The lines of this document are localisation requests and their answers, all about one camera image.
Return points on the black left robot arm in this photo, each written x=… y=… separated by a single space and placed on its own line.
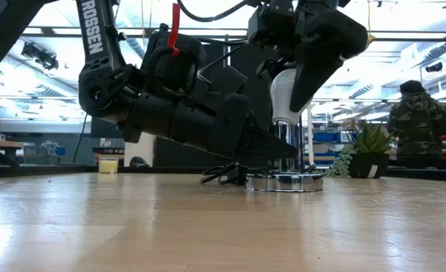
x=106 y=87

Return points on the black ceiling track light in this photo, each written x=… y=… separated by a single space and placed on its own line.
x=41 y=56

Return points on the beige pendant lamp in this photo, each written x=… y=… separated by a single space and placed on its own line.
x=370 y=38

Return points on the chrome table lamp base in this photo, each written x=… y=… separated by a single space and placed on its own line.
x=283 y=183

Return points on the white paper roll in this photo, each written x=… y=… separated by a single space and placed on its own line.
x=143 y=151

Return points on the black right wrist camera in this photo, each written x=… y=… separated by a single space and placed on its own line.
x=270 y=26

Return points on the person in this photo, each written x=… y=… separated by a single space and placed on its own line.
x=419 y=121

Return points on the blue storage bins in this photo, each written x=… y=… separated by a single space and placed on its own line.
x=325 y=136

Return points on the white lightbulb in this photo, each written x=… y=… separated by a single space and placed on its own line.
x=281 y=98

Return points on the black ceiling camera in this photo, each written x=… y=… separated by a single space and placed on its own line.
x=434 y=67

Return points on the black dome object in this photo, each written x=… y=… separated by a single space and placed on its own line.
x=139 y=162

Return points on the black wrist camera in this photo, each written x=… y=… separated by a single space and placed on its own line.
x=223 y=81
x=270 y=26

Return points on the wooden side table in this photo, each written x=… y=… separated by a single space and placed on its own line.
x=0 y=144

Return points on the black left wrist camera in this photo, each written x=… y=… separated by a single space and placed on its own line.
x=223 y=81

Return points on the succulent plant in black pot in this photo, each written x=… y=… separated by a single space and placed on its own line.
x=366 y=166

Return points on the black table edge rail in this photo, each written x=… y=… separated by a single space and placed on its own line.
x=38 y=170

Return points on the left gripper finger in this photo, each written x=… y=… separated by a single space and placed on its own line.
x=268 y=147

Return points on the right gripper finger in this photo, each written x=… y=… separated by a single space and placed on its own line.
x=313 y=75

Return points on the yellow candle jar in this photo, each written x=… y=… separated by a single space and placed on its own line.
x=108 y=166

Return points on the small blue box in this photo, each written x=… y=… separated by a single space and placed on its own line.
x=60 y=151

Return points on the black monitor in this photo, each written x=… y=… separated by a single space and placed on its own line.
x=106 y=130

